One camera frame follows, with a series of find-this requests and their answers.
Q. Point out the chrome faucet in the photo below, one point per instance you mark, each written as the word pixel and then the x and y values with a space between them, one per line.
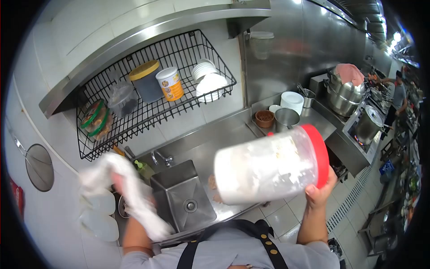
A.
pixel 163 157

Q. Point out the green soap bottle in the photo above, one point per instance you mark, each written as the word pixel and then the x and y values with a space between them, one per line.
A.
pixel 145 169

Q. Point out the steel stockpot with lid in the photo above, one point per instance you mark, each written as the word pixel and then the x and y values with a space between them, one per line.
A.
pixel 369 125

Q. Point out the floor drain grate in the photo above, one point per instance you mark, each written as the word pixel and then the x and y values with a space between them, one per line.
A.
pixel 349 198

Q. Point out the stainless steel stove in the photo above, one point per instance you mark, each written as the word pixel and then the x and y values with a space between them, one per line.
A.
pixel 352 153

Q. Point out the blue box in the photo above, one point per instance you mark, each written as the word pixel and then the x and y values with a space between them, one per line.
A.
pixel 387 167

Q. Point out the stack of white dishes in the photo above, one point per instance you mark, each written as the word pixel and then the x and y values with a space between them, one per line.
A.
pixel 210 82

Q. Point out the round mesh strainer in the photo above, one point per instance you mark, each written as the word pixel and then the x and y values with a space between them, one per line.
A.
pixel 40 168

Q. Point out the clear jar with green lid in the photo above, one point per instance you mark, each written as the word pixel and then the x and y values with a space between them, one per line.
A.
pixel 96 119

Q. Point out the small white bowl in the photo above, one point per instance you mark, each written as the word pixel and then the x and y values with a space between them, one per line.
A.
pixel 274 108

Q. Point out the steel utensil holder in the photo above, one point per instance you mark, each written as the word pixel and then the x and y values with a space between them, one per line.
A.
pixel 307 98

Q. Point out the stacked steel steamer pots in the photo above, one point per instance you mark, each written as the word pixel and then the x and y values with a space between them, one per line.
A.
pixel 344 97

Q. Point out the person's right thumb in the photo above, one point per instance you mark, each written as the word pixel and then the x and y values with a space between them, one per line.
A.
pixel 312 193

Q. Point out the stainless steel wall shelf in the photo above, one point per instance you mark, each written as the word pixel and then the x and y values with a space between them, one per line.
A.
pixel 134 37

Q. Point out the person's left hand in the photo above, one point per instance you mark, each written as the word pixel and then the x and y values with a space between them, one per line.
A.
pixel 129 188

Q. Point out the stack of white plates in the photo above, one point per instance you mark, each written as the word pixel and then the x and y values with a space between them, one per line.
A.
pixel 292 101

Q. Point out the person's body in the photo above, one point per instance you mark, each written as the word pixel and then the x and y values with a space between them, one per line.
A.
pixel 231 250

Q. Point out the clear plastic jar red lid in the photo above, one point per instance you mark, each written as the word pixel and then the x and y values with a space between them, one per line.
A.
pixel 268 168

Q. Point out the black trash bag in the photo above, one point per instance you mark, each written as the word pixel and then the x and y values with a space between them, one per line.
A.
pixel 335 248

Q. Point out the stainless steel sink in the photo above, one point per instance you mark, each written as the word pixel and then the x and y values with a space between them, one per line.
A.
pixel 183 198

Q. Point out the person's right fingers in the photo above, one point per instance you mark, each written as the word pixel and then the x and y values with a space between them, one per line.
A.
pixel 332 180

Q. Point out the red packet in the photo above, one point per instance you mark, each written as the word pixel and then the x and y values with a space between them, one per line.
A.
pixel 16 196

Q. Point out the brown round basket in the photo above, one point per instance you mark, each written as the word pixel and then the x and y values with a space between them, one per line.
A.
pixel 264 118

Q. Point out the white plastic jug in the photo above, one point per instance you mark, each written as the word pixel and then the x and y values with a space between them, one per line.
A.
pixel 100 225

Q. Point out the clear plastic wall container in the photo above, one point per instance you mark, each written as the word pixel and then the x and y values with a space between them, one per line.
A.
pixel 261 43

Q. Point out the dark tub with yellow lid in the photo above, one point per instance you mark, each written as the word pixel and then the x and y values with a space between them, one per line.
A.
pixel 147 82

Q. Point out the clear plastic lidded tub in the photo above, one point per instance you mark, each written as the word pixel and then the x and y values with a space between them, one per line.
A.
pixel 122 99

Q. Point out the white and yellow canister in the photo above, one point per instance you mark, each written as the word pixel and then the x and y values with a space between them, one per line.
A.
pixel 170 84

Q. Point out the steel pot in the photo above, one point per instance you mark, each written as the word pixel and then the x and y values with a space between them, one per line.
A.
pixel 286 118

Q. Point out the brown food piece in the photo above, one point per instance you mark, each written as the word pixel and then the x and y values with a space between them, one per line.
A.
pixel 212 182
pixel 217 198

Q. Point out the person's right hand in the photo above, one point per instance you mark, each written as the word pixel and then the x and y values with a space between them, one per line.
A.
pixel 319 195

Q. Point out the pink cloth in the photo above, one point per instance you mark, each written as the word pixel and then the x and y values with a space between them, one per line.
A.
pixel 349 73

